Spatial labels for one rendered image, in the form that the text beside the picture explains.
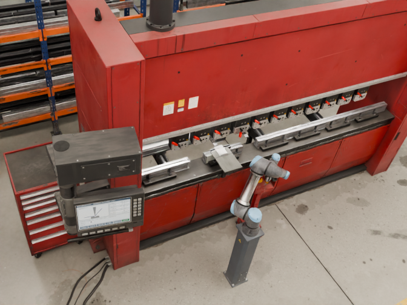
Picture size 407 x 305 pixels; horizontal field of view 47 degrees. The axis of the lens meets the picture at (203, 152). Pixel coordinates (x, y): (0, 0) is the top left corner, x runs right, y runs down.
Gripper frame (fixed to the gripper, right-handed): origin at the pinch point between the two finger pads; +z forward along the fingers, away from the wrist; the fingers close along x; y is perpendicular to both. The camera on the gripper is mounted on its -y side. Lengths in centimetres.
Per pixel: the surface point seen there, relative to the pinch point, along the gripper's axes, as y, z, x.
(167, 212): 5, 26, 94
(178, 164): 23, -21, 83
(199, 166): 23, -12, 62
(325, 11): 45, -151, -28
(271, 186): -3.7, 3.3, -2.7
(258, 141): 33.2, -19.3, 0.2
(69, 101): 187, 46, 156
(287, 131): 39, -20, -35
